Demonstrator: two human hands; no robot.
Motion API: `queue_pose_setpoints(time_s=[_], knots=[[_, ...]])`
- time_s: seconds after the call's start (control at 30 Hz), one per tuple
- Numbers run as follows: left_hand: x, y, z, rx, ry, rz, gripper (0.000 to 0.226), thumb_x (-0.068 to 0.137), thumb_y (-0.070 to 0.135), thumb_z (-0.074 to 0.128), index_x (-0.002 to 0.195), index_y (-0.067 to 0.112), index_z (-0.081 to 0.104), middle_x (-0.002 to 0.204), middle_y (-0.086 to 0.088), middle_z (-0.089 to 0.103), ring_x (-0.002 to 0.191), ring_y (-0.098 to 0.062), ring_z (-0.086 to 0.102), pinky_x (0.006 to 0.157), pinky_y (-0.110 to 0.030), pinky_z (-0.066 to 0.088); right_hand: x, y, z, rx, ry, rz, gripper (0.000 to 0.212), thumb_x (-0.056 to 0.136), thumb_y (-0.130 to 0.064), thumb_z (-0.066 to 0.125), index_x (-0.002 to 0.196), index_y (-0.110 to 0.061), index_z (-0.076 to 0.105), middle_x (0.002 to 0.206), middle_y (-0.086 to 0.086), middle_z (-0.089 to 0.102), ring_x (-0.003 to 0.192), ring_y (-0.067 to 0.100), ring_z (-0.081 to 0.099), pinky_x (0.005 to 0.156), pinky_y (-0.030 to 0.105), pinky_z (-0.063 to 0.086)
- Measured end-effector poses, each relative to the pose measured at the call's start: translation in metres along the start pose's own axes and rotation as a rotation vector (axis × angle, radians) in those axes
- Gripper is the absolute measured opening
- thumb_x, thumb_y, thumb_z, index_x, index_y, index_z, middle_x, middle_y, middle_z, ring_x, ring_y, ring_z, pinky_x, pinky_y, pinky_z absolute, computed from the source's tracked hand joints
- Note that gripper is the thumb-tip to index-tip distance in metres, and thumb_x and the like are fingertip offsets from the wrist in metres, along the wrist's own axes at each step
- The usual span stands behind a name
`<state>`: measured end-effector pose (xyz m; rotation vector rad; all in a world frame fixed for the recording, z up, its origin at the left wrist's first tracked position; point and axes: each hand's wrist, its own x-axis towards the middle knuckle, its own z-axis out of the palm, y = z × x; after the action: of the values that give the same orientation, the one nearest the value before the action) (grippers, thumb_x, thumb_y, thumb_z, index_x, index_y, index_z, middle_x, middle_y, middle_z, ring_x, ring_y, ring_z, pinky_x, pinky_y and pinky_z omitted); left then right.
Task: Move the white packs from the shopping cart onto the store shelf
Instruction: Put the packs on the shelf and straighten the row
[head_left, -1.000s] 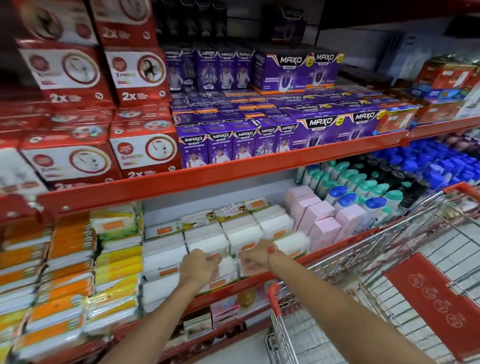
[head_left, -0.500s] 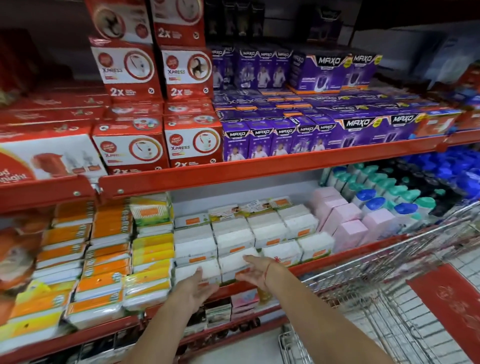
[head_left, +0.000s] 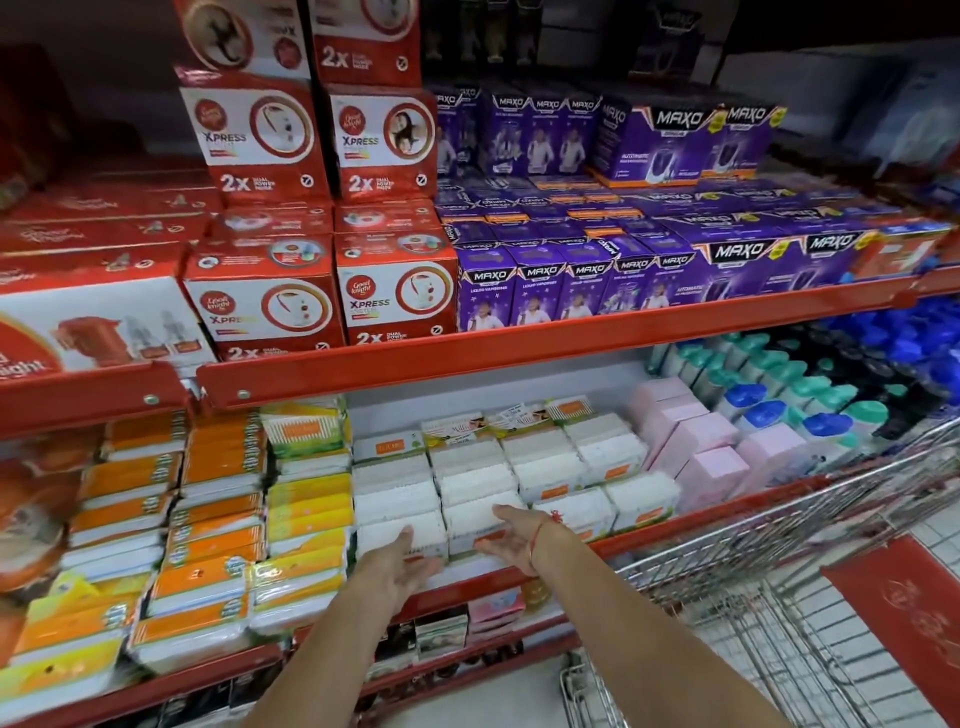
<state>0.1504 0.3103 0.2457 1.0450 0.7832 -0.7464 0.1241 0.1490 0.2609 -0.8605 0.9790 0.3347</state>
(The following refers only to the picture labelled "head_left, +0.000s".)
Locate person's left hand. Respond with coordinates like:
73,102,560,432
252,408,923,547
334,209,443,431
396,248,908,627
354,525,445,610

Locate person's right hand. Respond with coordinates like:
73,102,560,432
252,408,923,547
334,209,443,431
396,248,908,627
474,504,562,577

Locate person's right forearm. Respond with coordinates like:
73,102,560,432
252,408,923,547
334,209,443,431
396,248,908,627
529,525,792,728

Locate person's left forearm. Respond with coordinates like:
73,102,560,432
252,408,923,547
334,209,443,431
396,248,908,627
243,579,400,728

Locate stack of white packets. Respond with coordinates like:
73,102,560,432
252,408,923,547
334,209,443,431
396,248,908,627
349,395,682,564

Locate pink packet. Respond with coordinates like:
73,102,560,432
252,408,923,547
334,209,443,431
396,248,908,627
466,588,528,630

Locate black white box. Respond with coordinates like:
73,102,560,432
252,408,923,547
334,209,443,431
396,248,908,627
412,607,471,663

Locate stack of yellow packets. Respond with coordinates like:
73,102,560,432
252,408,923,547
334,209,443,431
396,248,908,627
249,396,357,637

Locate pink box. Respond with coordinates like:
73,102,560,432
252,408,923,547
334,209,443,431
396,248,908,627
733,422,810,492
651,411,742,480
637,396,711,454
627,376,693,430
673,445,753,514

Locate stack of orange packets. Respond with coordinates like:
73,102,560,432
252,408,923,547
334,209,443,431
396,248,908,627
0,408,270,710

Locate rows of small purple boxes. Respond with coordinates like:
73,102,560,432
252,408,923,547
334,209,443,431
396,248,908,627
426,81,700,335

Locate white bottle blue cap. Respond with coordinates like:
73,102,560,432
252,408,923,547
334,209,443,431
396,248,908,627
714,382,769,423
735,399,789,438
796,411,856,468

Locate metal shopping cart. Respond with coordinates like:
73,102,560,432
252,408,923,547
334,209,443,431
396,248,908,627
558,416,960,728

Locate group of teal capped bottles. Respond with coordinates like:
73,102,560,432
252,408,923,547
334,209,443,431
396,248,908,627
646,332,892,455

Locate rows of large purple boxes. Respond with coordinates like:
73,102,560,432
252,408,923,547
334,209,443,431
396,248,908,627
588,93,886,307

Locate orange red bags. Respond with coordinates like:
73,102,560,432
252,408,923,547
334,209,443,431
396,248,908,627
0,427,105,603

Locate large red white appliance box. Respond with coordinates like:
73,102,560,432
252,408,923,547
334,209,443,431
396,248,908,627
0,246,217,385

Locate red cart seat flap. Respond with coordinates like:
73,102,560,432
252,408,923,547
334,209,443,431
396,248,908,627
820,534,960,727

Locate stack of red white boxes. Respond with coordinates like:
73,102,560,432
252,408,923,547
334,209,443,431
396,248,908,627
171,0,460,363

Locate group of dark blue-capped bottles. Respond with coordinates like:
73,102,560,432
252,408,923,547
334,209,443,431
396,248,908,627
783,294,960,445

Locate stack of flat red boxes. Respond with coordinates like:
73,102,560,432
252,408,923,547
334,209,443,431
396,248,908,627
0,153,226,258

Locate red blue box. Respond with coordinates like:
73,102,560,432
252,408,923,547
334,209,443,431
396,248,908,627
853,221,955,280

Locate dark box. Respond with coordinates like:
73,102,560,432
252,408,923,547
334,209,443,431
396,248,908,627
628,0,708,80

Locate red thread bracelet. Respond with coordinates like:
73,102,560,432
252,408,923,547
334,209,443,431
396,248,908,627
527,511,564,573

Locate red middle shelf rail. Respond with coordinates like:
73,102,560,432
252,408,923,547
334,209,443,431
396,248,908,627
0,474,835,728

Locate red bottom shelf rail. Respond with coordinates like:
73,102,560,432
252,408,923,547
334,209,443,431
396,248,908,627
358,630,583,723

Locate long red shelf rail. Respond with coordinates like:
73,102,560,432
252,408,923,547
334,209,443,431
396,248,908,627
195,264,960,411

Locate short red shelf rail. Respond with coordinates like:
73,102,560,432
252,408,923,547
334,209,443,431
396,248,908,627
0,361,193,442

